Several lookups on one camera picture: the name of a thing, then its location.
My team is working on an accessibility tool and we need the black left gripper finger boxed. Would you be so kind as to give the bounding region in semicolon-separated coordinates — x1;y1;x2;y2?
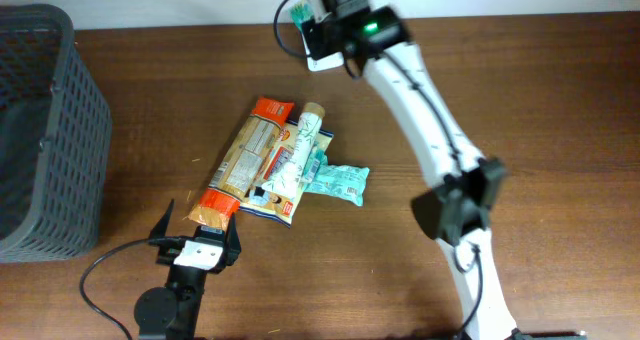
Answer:
149;199;175;239
225;214;241;253

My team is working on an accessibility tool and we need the small teal tissue box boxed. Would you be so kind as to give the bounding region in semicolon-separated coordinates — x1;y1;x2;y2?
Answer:
288;0;314;30

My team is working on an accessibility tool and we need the white green tube beige cap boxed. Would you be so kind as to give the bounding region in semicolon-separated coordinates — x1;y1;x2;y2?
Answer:
262;102;325;199

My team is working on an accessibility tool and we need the orange spaghetti package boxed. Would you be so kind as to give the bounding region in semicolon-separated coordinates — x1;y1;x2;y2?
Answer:
187;97;294;230

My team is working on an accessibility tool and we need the teal tissue pouch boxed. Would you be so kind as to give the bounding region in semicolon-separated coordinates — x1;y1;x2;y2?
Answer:
304;165;370;207

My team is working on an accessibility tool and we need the small teal white packet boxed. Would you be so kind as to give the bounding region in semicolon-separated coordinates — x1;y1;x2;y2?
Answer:
301;145;328;183

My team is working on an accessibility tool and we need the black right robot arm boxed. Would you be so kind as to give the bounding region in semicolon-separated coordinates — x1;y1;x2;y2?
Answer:
306;0;517;339

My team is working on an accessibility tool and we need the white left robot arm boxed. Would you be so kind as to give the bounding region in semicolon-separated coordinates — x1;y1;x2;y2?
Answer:
134;203;241;340

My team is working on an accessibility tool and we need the grey plastic mesh basket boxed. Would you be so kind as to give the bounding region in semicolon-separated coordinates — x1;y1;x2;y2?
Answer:
1;4;113;263

